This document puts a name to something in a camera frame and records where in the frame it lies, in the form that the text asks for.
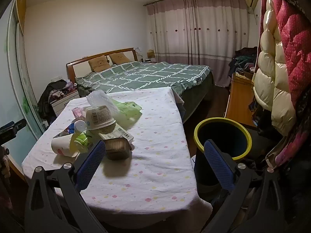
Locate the pink packet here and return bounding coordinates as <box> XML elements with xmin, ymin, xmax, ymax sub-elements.
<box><xmin>72</xmin><ymin>107</ymin><xmax>88</xmax><ymax>120</ymax></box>

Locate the green small bottle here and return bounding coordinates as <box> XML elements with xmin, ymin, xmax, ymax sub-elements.
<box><xmin>70</xmin><ymin>130</ymin><xmax>94</xmax><ymax>153</ymax></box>

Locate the dark blue yellow-rimmed bin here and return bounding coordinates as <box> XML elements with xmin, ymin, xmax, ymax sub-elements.
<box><xmin>194</xmin><ymin>118</ymin><xmax>252</xmax><ymax>195</ymax></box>

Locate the dark clothes heap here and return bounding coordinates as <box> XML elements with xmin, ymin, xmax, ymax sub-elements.
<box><xmin>38</xmin><ymin>79</ymin><xmax>78</xmax><ymax>120</ymax></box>

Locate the sliding wardrobe door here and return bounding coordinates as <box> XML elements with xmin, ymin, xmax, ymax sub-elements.
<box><xmin>0</xmin><ymin>0</ymin><xmax>45</xmax><ymax>151</ymax></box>

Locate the pink striped curtain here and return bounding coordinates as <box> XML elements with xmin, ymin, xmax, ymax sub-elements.
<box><xmin>143</xmin><ymin>0</ymin><xmax>251</xmax><ymax>88</ymax></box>

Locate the wooden dresser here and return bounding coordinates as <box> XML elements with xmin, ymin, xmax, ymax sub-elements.
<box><xmin>225</xmin><ymin>73</ymin><xmax>258</xmax><ymax>127</ymax></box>

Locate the carton with barcode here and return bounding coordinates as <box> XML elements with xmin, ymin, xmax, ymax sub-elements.
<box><xmin>97</xmin><ymin>123</ymin><xmax>135</xmax><ymax>143</ymax></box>

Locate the pile of mixed clothes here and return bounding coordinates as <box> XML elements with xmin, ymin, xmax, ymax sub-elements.
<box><xmin>228</xmin><ymin>47</ymin><xmax>258</xmax><ymax>79</ymax></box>

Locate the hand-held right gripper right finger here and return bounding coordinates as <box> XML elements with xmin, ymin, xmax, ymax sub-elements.
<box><xmin>204</xmin><ymin>139</ymin><xmax>292</xmax><ymax>233</ymax></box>

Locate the white round lid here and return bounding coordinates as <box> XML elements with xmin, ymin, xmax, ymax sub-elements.
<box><xmin>74</xmin><ymin>120</ymin><xmax>87</xmax><ymax>133</ymax></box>

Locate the red puffer jacket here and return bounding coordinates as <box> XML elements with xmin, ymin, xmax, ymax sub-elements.
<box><xmin>270</xmin><ymin>0</ymin><xmax>311</xmax><ymax>107</ymax></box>

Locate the green checked duvet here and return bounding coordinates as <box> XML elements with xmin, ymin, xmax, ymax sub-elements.
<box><xmin>75</xmin><ymin>61</ymin><xmax>211</xmax><ymax>98</ymax></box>

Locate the wooden bed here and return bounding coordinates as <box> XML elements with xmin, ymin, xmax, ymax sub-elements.
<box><xmin>66</xmin><ymin>48</ymin><xmax>215</xmax><ymax>124</ymax></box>

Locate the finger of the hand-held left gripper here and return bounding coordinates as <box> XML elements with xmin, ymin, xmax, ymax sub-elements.
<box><xmin>0</xmin><ymin>118</ymin><xmax>27</xmax><ymax>144</ymax></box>

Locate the cream puffer jacket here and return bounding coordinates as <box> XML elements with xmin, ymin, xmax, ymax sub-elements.
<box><xmin>252</xmin><ymin>0</ymin><xmax>298</xmax><ymax>136</ymax></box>

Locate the brown plastic tray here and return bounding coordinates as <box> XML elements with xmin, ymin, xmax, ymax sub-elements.
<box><xmin>103</xmin><ymin>137</ymin><xmax>133</xmax><ymax>161</ymax></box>

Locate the brown pillow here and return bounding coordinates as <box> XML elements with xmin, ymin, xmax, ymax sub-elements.
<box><xmin>88</xmin><ymin>56</ymin><xmax>112</xmax><ymax>73</ymax></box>
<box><xmin>108</xmin><ymin>53</ymin><xmax>132</xmax><ymax>65</ymax></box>

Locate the white paper cup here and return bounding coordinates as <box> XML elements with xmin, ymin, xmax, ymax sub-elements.
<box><xmin>51</xmin><ymin>134</ymin><xmax>80</xmax><ymax>157</ymax></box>

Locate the white dotted tablecloth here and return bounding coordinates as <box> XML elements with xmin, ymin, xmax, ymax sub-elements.
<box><xmin>21</xmin><ymin>87</ymin><xmax>213</xmax><ymax>217</ymax></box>

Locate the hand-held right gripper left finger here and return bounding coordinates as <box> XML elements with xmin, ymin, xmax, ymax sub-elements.
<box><xmin>24</xmin><ymin>140</ymin><xmax>107</xmax><ymax>233</ymax></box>

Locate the person's left hand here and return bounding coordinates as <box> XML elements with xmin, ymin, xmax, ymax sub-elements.
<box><xmin>0</xmin><ymin>146</ymin><xmax>11</xmax><ymax>182</ymax></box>

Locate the paper tub with label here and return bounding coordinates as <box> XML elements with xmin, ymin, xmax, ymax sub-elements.
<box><xmin>85</xmin><ymin>105</ymin><xmax>116</xmax><ymax>134</ymax></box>

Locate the pink floral garment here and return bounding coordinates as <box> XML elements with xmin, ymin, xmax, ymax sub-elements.
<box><xmin>274</xmin><ymin>117</ymin><xmax>311</xmax><ymax>165</ymax></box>

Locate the green wipes packet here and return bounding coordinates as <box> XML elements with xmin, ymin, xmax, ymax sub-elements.
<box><xmin>110</xmin><ymin>101</ymin><xmax>142</xmax><ymax>127</ymax></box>

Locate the white nightstand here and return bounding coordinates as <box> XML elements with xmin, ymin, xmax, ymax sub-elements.
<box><xmin>50</xmin><ymin>91</ymin><xmax>79</xmax><ymax>118</ymax></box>

